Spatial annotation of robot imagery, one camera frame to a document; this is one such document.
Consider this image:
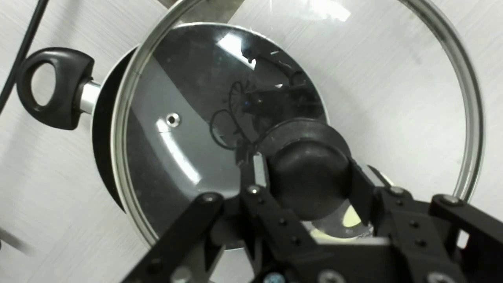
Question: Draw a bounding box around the black power cable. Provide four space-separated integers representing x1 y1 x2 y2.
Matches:
0 0 53 114

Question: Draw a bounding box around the black cooking pot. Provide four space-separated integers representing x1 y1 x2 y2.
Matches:
18 21 334 243

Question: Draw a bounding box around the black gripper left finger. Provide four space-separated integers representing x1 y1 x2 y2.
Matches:
122 155 315 283

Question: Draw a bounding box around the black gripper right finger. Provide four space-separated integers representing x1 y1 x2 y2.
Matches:
350 160 503 283

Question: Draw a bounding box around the glass pot lid black knob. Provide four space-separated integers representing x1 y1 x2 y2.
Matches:
112 0 485 243

